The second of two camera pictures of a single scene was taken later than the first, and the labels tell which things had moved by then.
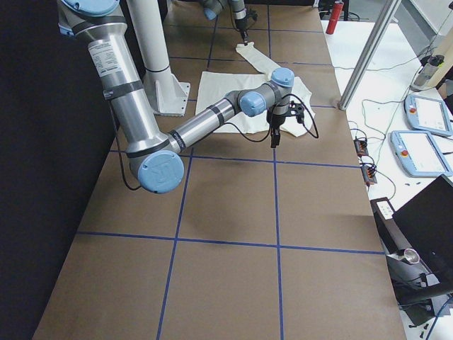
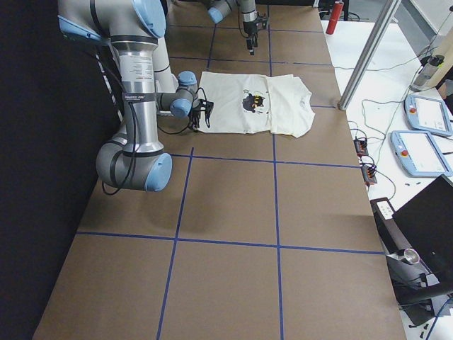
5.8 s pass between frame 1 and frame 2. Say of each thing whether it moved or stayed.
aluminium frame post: stayed
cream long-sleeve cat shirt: moved
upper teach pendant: stayed
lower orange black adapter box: stayed
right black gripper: moved
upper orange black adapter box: stayed
